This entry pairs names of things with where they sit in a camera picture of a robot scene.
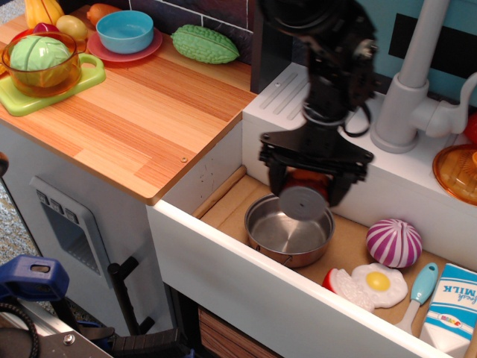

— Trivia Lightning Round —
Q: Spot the orange toy bean can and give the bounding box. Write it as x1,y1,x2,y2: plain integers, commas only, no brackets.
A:
279,169,329,221

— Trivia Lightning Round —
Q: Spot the red white toy tomato slice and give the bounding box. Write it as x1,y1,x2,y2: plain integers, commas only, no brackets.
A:
322,268,375,313

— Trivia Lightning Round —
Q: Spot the black oven door handle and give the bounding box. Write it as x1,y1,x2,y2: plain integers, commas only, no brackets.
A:
107,257,155,336

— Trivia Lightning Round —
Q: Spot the stainless steel pot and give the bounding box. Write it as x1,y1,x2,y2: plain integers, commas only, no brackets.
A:
244,194,335,269

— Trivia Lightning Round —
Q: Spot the blue clamp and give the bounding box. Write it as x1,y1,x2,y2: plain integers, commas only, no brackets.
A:
1,254,71,313

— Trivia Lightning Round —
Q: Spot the grey toy oven panel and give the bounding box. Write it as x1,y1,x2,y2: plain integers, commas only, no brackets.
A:
30,176,112,288

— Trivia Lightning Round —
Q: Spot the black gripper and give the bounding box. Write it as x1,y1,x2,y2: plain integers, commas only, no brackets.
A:
259,122,374,207

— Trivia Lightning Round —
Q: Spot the black metal camera mount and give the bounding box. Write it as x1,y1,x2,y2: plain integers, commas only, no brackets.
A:
1,303,197,357

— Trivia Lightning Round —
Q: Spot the pink toy plate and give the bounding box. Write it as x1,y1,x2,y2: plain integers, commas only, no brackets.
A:
87,28,162,63

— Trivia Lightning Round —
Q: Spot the blue toy bowl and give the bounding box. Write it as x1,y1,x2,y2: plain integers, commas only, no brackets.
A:
96,10,154,54

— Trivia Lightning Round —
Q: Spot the orange transparent toy pot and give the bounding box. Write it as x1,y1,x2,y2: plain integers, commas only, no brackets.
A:
1,31,81,98

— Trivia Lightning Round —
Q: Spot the green toy cutting board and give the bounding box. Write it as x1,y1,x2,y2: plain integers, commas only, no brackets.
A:
1,54,106,116

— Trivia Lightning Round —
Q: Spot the green toy bitter gourd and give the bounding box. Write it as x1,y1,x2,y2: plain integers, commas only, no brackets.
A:
171,25,240,64

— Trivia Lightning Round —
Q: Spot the blue white toy spatula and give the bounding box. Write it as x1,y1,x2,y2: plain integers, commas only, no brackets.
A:
395,263,438,335

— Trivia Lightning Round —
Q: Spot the red toy vegetable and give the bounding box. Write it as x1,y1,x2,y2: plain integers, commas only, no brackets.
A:
11,22,59,43

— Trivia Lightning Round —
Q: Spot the orange toy fruit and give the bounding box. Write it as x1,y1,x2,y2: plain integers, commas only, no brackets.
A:
86,3,121,25

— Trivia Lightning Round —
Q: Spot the yellow toy potato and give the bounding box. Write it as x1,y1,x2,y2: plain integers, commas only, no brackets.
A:
56,15,88,40

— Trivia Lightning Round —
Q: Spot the orange transparent pot lid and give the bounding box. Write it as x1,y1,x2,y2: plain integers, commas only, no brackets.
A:
432,144,476,206

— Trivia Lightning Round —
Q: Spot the toy fried egg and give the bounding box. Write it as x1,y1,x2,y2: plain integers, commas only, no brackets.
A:
351,263,408,308

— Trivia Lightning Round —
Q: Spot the purple striped toy onion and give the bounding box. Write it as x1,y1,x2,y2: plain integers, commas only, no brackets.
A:
366,219,423,269

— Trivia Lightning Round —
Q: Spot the white toy sink basin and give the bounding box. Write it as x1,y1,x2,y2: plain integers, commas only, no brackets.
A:
148,64,476,357

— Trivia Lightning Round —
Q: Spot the grey toy faucet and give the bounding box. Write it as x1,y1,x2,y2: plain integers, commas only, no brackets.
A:
370,1,476,154

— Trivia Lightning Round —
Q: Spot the green toy cabbage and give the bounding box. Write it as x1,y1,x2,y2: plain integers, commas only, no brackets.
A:
10,35,71,87

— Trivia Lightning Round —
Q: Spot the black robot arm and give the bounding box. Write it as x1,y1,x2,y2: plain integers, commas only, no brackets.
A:
259,1,377,216

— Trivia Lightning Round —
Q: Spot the toy milk carton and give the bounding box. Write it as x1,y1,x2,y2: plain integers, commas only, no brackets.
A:
420,263,476,357

